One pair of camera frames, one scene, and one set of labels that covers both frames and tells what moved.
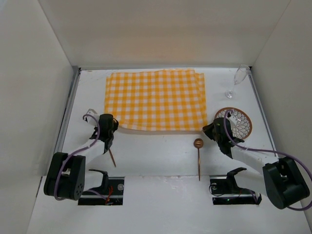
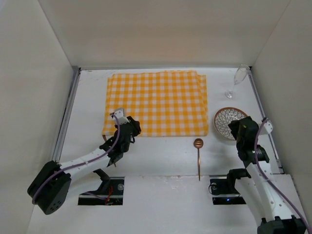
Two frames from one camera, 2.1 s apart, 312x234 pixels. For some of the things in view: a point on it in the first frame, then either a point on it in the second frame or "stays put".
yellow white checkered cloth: (157, 100) stays put
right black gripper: (223, 145) -> (240, 125)
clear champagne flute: (240, 77) stays put
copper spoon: (198, 143) stays put
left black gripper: (107, 140) -> (133, 125)
